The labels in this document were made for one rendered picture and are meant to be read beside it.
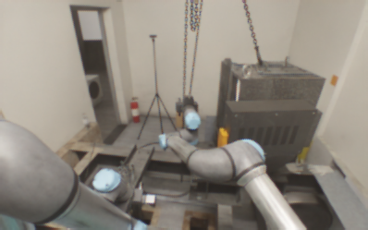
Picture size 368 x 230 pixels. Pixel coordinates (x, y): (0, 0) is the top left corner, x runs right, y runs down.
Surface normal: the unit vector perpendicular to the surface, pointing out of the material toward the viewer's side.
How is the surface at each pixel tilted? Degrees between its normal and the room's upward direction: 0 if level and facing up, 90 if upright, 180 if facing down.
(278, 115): 90
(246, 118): 90
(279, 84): 90
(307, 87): 90
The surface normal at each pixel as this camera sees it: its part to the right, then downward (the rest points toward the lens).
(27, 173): 0.78, -0.26
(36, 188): 0.78, -0.03
